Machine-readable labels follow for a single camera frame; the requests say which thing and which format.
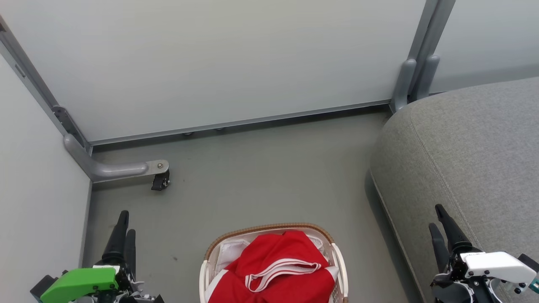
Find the grey fabric sofa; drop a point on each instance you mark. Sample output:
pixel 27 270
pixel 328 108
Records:
pixel 463 160

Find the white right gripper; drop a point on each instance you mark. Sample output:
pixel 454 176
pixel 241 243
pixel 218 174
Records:
pixel 497 265

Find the grey metal frame bar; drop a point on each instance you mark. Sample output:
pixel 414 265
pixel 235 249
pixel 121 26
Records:
pixel 429 29

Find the cream plastic laundry basket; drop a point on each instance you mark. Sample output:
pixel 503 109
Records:
pixel 204 277

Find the grey partition bottom rail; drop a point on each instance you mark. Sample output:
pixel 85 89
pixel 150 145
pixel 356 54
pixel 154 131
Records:
pixel 240 123

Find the grey rounded partition foot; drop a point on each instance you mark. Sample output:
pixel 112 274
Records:
pixel 403 84
pixel 427 78

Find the grey partition corner post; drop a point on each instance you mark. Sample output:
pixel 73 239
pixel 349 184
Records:
pixel 38 88

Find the red garment with white stripes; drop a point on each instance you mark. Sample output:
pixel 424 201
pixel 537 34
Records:
pixel 273 252

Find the black caster wheel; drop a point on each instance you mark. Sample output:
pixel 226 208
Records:
pixel 160 182

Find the grey partition foot with plate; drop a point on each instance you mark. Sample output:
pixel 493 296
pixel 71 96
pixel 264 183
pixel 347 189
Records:
pixel 113 169

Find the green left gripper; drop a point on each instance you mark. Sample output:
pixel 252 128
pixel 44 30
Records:
pixel 80 284

